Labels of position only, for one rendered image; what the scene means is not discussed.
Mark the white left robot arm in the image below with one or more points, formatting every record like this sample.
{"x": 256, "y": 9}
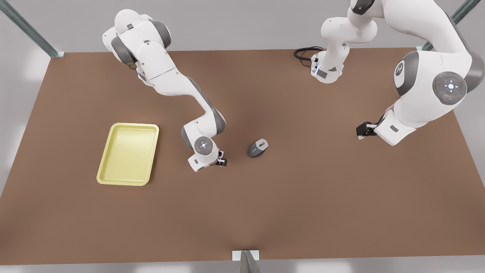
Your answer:
{"x": 424, "y": 76}

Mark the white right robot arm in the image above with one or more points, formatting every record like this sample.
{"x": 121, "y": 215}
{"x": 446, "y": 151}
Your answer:
{"x": 166, "y": 72}

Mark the grey computer mouse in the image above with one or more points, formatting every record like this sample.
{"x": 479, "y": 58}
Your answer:
{"x": 258, "y": 148}

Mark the pale yellow rectangular tray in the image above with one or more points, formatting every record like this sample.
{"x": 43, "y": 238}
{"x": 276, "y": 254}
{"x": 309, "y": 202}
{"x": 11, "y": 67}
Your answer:
{"x": 129, "y": 154}

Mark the silver frame post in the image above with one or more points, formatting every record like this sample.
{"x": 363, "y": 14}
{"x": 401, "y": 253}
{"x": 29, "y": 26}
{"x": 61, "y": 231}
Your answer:
{"x": 248, "y": 262}
{"x": 30, "y": 28}
{"x": 451, "y": 19}

